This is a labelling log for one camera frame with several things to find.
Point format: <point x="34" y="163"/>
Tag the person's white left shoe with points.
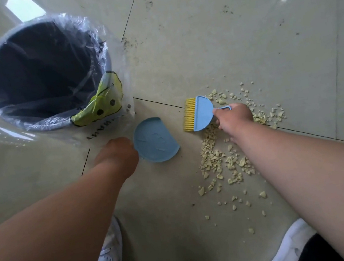
<point x="113" y="255"/>

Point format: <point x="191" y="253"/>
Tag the person's black right trouser leg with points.
<point x="316" y="250"/>

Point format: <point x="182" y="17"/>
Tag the person's right forearm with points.
<point x="320" y="184"/>

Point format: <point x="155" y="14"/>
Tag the clear plastic bin liner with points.
<point x="56" y="81"/>

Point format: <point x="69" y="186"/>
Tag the person's white right shoe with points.
<point x="290" y="246"/>

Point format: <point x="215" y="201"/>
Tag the person's left hand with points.
<point x="118" y="155"/>

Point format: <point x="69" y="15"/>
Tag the person's white shoe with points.
<point x="113" y="255"/>
<point x="290" y="246"/>

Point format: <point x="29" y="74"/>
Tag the pile of pale yellow crumbs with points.
<point x="232" y="149"/>

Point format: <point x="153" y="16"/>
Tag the person's right hand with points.
<point x="232" y="120"/>

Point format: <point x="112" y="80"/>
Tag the blue hand brush yellow bristles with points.
<point x="198" y="114"/>

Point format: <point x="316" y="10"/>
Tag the blue dustpan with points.
<point x="155" y="140"/>

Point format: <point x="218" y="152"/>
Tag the person's left forearm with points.
<point x="46" y="232"/>

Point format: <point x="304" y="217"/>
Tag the grey trash bin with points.
<point x="44" y="70"/>

